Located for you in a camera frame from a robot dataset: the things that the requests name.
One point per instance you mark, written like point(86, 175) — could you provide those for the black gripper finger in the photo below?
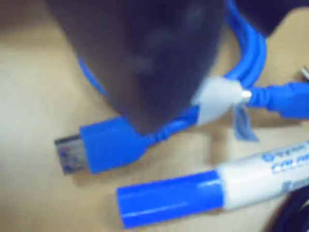
point(144, 60)

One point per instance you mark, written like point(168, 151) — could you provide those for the white marker with blue cap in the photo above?
point(169, 198)

